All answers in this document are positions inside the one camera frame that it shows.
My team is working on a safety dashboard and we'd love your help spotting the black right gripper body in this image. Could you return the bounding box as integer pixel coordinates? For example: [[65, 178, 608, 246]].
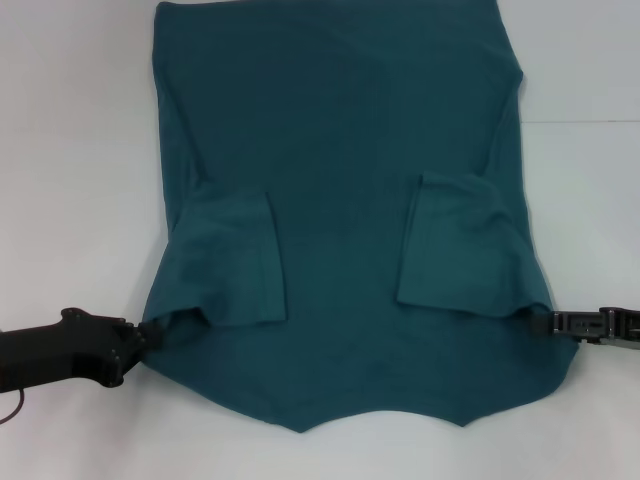
[[579, 305, 640, 360]]

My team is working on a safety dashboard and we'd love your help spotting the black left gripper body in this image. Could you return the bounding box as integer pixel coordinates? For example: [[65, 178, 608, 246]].
[[0, 306, 145, 390]]

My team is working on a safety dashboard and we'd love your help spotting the teal blue t-shirt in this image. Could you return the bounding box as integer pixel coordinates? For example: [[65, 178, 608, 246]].
[[135, 0, 581, 435]]

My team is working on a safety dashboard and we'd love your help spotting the left wrist cable with plug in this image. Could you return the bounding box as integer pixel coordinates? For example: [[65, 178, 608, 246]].
[[0, 387, 27, 427]]

